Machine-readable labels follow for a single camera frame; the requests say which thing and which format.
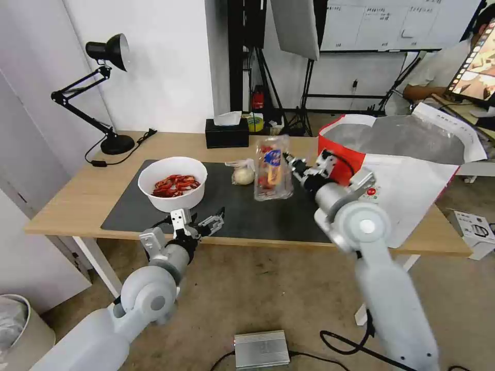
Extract white cardboard box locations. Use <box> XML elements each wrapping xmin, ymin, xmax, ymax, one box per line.
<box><xmin>448</xmin><ymin>208</ymin><xmax>495</xmax><ymax>261</ymax></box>

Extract black floor cable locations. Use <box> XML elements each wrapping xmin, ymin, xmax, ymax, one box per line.
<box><xmin>208</xmin><ymin>329</ymin><xmax>422</xmax><ymax>371</ymax></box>

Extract white tissue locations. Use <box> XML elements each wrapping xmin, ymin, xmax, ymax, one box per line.
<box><xmin>213</xmin><ymin>111</ymin><xmax>243</xmax><ymax>128</ymax></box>

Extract person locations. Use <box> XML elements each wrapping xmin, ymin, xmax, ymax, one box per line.
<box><xmin>386</xmin><ymin>7</ymin><xmax>495</xmax><ymax>116</ymax></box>

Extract silver power supply box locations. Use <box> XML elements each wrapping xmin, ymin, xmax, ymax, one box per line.
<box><xmin>233</xmin><ymin>329</ymin><xmax>291</xmax><ymax>370</ymax></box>

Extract whiteboard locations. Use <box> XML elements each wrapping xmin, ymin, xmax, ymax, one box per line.
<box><xmin>319</xmin><ymin>0</ymin><xmax>485</xmax><ymax>53</ymax></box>

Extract computer monitor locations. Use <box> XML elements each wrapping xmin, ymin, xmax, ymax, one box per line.
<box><xmin>443</xmin><ymin>15</ymin><xmax>495</xmax><ymax>111</ymax></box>

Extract white round bowl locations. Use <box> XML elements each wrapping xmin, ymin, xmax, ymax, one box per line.
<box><xmin>138</xmin><ymin>156</ymin><xmax>208</xmax><ymax>213</ymax></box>

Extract grey softbox panel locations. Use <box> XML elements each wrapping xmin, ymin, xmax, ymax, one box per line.
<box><xmin>269</xmin><ymin>0</ymin><xmax>321</xmax><ymax>61</ymax></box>

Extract black desk lamp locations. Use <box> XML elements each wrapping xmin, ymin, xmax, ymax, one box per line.
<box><xmin>51</xmin><ymin>33</ymin><xmax>136</xmax><ymax>156</ymax></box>

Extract crumpled plastic wrap ball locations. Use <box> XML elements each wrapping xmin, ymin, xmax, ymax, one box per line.
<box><xmin>224</xmin><ymin>157</ymin><xmax>257</xmax><ymax>187</ymax></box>

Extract red white takeout bag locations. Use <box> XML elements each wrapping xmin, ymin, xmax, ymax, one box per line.
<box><xmin>317</xmin><ymin>102</ymin><xmax>489</xmax><ymax>249</ymax></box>

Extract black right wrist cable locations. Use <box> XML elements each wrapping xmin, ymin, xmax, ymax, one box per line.
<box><xmin>329</xmin><ymin>151</ymin><xmax>356</xmax><ymax>179</ymax></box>

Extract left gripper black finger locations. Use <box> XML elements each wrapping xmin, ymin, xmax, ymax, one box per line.
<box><xmin>197</xmin><ymin>218</ymin><xmax>225</xmax><ymax>238</ymax></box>
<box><xmin>196</xmin><ymin>206</ymin><xmax>226</xmax><ymax>232</ymax></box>

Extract red crayfish shells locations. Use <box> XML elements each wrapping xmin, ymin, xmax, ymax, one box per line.
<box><xmin>151</xmin><ymin>174</ymin><xmax>202</xmax><ymax>198</ymax></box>

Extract black light stand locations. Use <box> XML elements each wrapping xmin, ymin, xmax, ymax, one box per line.
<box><xmin>284</xmin><ymin>58</ymin><xmax>324</xmax><ymax>137</ymax></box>

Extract black metal rack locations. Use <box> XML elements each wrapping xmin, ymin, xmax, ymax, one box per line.
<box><xmin>227</xmin><ymin>0</ymin><xmax>268</xmax><ymax>113</ymax></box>

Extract black table mat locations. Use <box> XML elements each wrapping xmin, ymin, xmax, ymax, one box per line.
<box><xmin>100</xmin><ymin>160</ymin><xmax>334</xmax><ymax>244</ymax></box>

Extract clear plastic snack bag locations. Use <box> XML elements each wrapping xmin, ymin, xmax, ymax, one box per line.
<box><xmin>253</xmin><ymin>134</ymin><xmax>295</xmax><ymax>203</ymax></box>

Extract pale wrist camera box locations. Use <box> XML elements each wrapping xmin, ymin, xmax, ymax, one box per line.
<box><xmin>170</xmin><ymin>208</ymin><xmax>193</xmax><ymax>229</ymax></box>
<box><xmin>317</xmin><ymin>148</ymin><xmax>338</xmax><ymax>170</ymax></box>

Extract grey trash bin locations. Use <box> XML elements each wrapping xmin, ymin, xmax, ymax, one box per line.
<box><xmin>0</xmin><ymin>294</ymin><xmax>57</xmax><ymax>371</ymax></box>

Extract yellow green tape roll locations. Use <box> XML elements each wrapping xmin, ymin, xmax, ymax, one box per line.
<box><xmin>246</xmin><ymin>113</ymin><xmax>266</xmax><ymax>134</ymax></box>

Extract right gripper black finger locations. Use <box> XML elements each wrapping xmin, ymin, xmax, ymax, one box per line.
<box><xmin>281</xmin><ymin>151</ymin><xmax>307</xmax><ymax>172</ymax></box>
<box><xmin>289</xmin><ymin>162</ymin><xmax>310</xmax><ymax>183</ymax></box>

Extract black tissue box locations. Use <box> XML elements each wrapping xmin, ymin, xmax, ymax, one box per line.
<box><xmin>205</xmin><ymin>118</ymin><xmax>250</xmax><ymax>149</ymax></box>

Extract black lamp cable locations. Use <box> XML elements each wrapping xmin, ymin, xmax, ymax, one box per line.
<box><xmin>84</xmin><ymin>128</ymin><xmax>157</xmax><ymax>168</ymax></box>

